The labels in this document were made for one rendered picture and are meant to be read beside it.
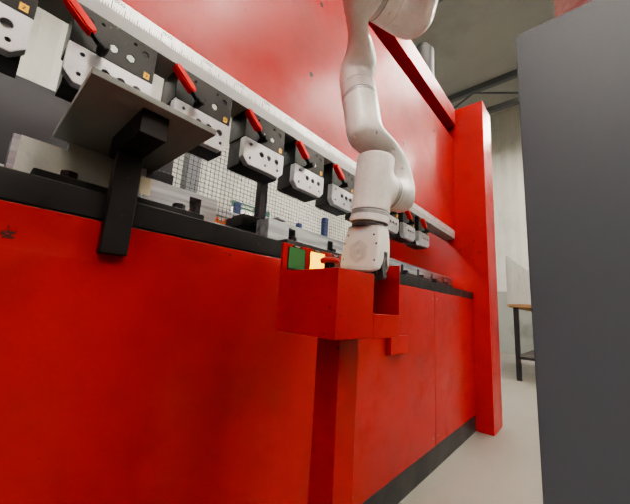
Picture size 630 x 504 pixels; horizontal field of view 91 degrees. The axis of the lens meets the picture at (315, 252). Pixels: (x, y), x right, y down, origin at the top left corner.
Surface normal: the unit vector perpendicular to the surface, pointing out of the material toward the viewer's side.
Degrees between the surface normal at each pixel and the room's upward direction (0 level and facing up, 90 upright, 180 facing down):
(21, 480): 90
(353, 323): 90
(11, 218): 90
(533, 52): 90
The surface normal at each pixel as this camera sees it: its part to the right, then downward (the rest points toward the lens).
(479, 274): -0.66, -0.18
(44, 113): 0.75, -0.07
